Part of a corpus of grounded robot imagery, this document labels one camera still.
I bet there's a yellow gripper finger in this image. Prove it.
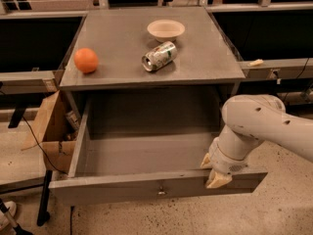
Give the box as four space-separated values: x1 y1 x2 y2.
205 169 232 189
201 153 211 169

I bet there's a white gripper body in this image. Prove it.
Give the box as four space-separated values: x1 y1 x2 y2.
208 138 246 175

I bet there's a grey top drawer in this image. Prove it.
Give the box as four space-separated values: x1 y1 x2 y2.
48 96 269 208

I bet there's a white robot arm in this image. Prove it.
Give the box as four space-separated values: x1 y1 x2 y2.
201 95 313 189

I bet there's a grey drawer cabinet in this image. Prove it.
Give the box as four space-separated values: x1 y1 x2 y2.
61 7 244 139

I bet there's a small yellow foam piece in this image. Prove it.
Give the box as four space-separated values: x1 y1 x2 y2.
248 59 263 67

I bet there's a crushed soda can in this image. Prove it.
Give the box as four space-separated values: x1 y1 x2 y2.
142 41 178 72

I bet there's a white paper bowl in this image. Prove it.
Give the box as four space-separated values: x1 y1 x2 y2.
147 20 185 42

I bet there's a brown cardboard box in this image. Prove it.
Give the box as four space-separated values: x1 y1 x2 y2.
22 91 79 173

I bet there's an orange fruit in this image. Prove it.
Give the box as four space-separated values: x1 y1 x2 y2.
74 48 99 73

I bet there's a black table leg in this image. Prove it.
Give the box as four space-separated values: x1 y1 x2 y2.
37 170 53 226

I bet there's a black tripod leg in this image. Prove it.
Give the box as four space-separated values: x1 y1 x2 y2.
0 199 33 235

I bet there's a black floor cable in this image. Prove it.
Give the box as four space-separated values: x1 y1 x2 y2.
19 115 76 235

